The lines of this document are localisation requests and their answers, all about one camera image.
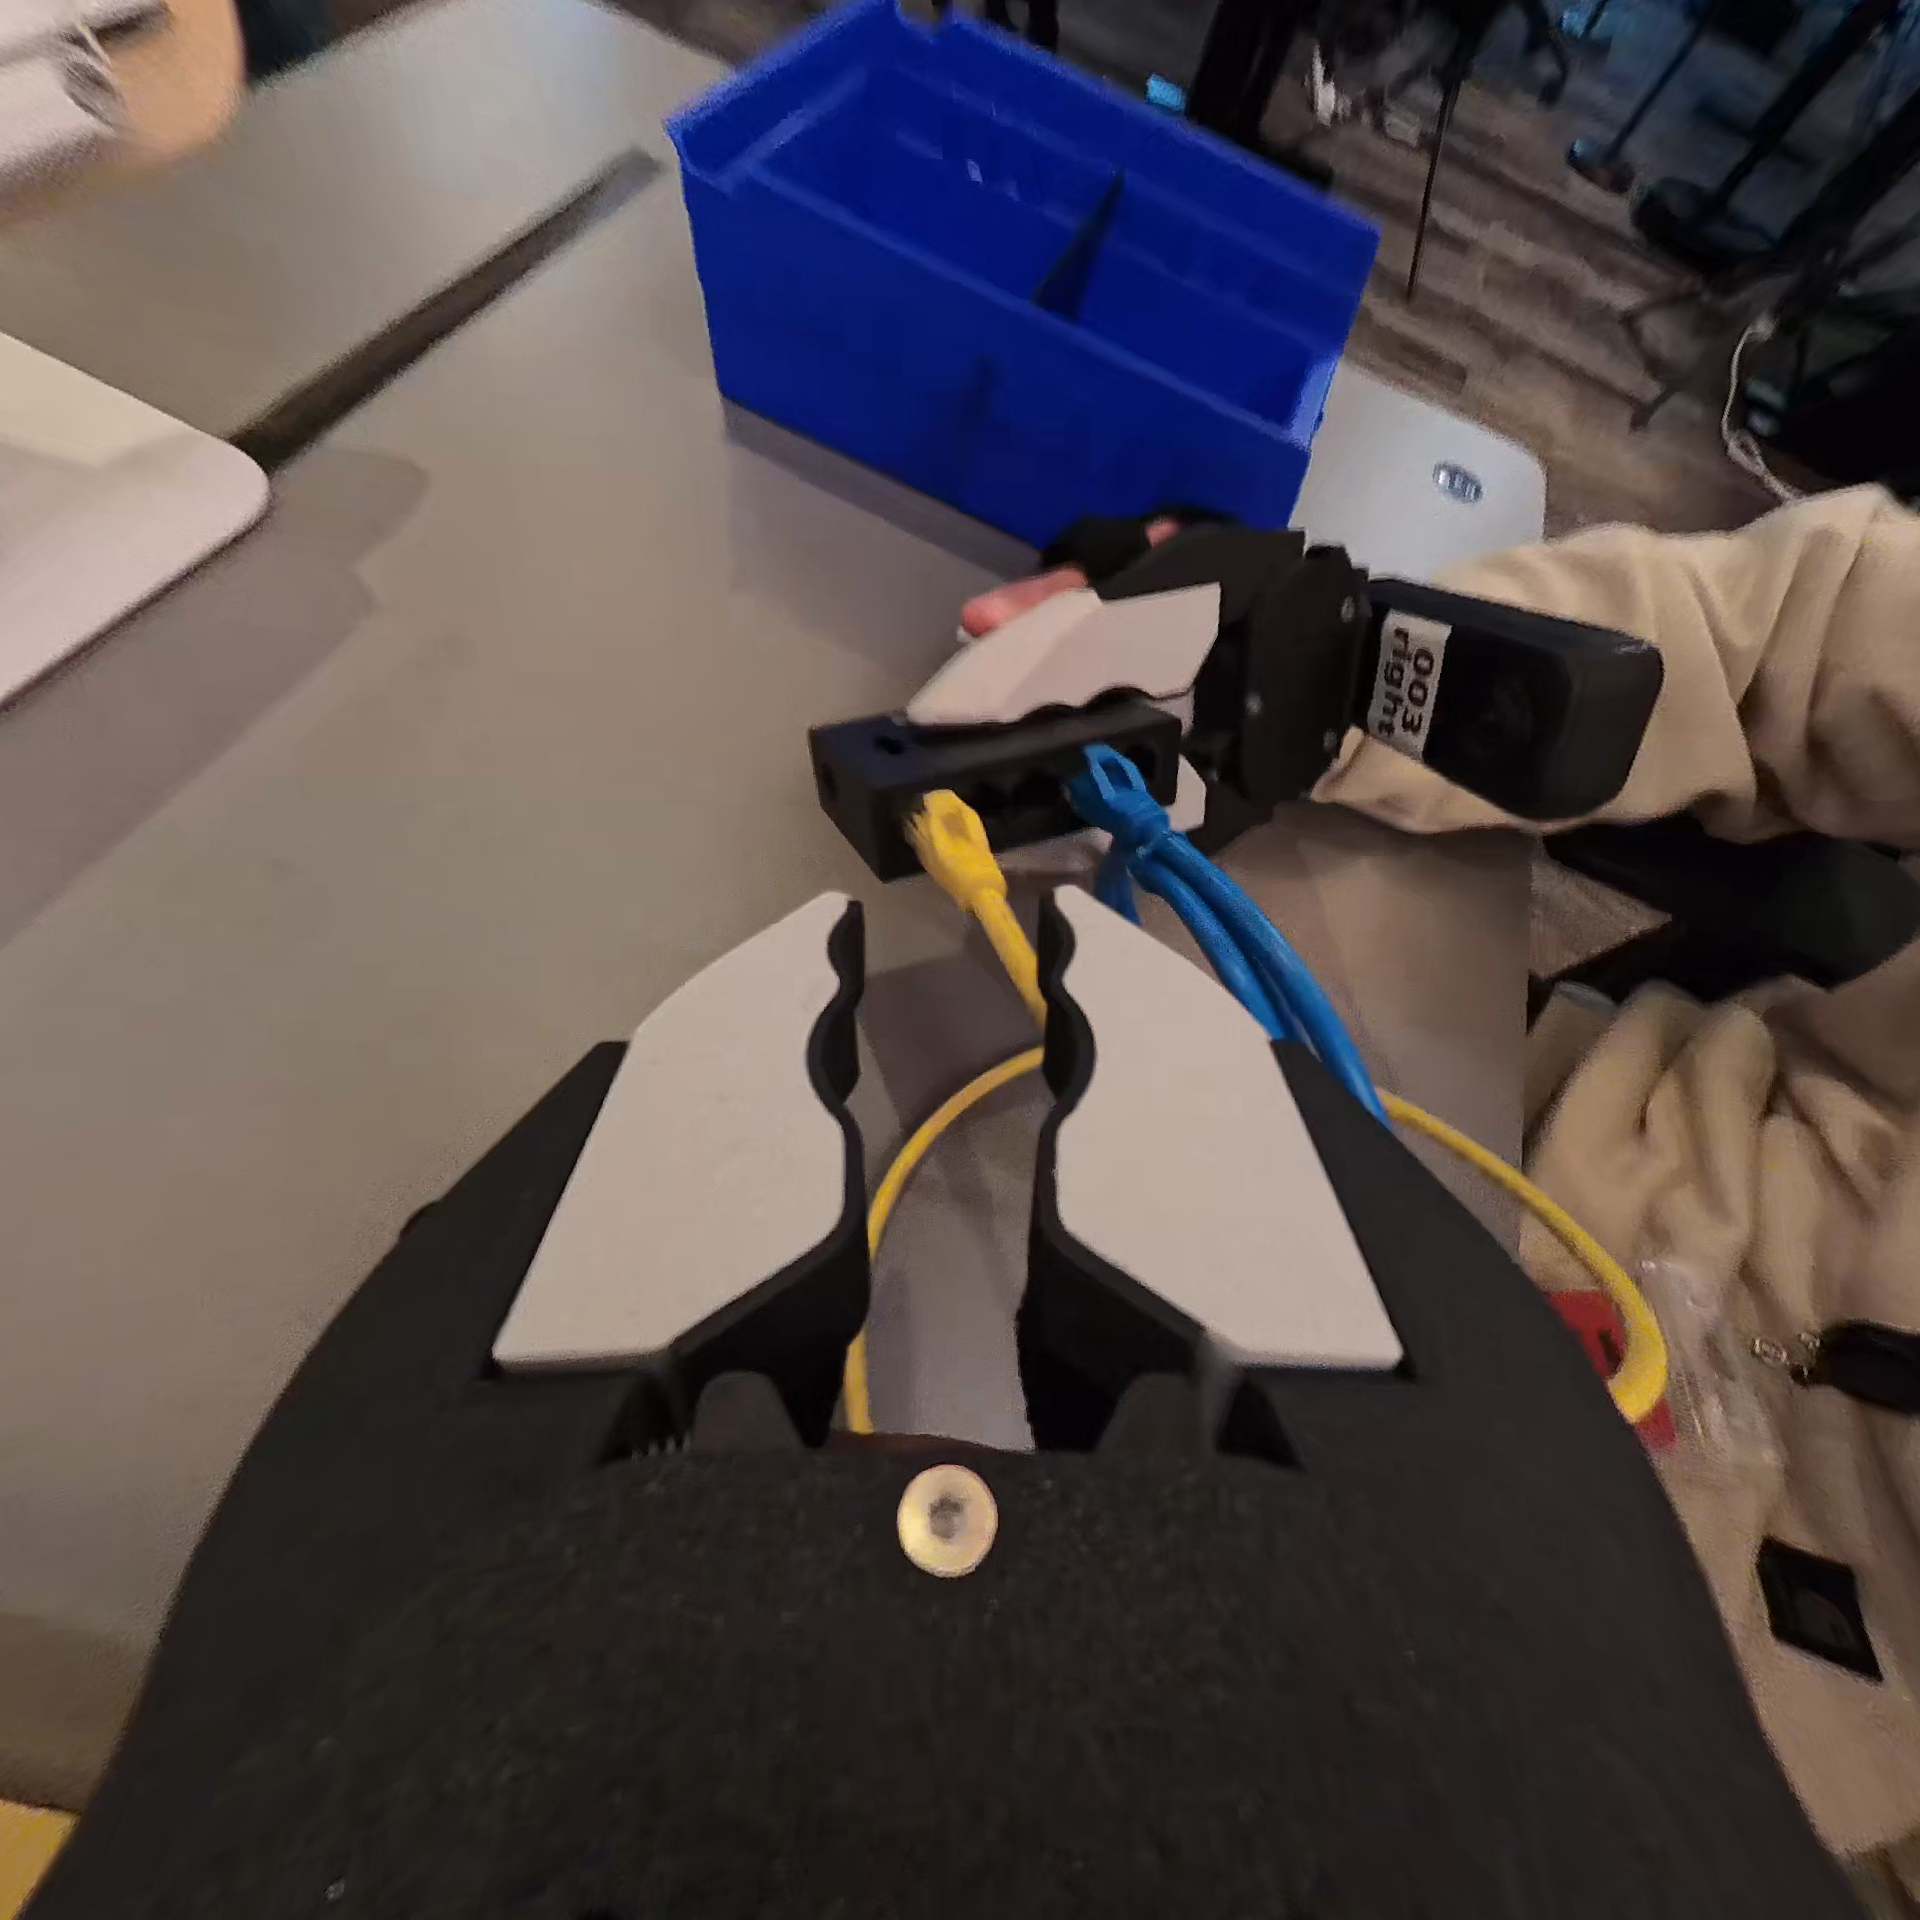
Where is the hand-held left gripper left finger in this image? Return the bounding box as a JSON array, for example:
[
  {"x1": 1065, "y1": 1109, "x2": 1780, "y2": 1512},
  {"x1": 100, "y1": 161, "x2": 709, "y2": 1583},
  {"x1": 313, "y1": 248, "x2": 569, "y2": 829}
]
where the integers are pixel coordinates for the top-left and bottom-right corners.
[{"x1": 491, "y1": 892, "x2": 876, "y2": 1377}]

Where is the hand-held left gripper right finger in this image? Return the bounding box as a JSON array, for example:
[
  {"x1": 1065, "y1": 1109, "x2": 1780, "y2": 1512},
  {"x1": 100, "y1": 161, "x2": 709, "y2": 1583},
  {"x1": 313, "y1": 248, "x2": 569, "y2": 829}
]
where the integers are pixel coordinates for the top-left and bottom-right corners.
[{"x1": 1027, "y1": 885, "x2": 1409, "y2": 1375}]

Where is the blue ethernet cable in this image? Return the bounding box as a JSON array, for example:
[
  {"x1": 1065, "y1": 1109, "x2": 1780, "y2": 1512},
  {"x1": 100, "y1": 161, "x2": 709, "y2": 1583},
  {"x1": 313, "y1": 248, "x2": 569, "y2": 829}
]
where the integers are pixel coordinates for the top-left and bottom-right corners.
[{"x1": 1064, "y1": 744, "x2": 1389, "y2": 1127}]

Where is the yellow ethernet cable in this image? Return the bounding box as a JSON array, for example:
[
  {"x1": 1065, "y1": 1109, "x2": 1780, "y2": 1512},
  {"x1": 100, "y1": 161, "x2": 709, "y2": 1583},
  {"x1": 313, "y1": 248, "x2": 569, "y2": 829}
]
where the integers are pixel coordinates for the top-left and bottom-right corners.
[{"x1": 844, "y1": 791, "x2": 1672, "y2": 1442}]

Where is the black network switch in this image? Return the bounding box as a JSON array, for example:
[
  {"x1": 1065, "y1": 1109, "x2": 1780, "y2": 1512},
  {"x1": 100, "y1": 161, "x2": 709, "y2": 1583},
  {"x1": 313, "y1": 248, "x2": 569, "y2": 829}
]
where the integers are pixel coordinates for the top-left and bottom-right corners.
[{"x1": 808, "y1": 703, "x2": 1186, "y2": 885}]

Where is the blue plastic bin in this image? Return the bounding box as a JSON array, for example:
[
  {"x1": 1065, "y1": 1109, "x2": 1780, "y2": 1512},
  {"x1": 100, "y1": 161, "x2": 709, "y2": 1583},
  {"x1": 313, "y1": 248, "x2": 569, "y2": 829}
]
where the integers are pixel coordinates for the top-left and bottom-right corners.
[{"x1": 663, "y1": 0, "x2": 1384, "y2": 548}]

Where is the person's right forearm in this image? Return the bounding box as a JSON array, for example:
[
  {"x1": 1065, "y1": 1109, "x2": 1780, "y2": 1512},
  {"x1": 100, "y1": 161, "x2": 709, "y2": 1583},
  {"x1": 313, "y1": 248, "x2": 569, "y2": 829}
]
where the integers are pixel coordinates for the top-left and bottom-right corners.
[{"x1": 1312, "y1": 487, "x2": 1920, "y2": 848}]

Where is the person's right hand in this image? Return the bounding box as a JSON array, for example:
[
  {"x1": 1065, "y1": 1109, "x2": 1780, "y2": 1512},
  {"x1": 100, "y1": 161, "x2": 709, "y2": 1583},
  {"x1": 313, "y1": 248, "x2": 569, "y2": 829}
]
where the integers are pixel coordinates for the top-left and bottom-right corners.
[{"x1": 960, "y1": 510, "x2": 1306, "y2": 641}]

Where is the white plastic seat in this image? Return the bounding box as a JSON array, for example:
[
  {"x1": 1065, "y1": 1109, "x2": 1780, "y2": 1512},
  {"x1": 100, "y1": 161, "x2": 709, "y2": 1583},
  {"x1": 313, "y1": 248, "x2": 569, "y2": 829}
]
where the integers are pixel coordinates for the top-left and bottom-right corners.
[{"x1": 1303, "y1": 368, "x2": 1551, "y2": 586}]

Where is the red tag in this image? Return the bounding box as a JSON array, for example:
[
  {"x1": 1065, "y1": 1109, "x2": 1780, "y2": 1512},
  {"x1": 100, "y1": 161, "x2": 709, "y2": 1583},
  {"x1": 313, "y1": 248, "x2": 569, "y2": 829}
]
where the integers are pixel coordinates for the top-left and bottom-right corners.
[{"x1": 1552, "y1": 1287, "x2": 1675, "y2": 1452}]

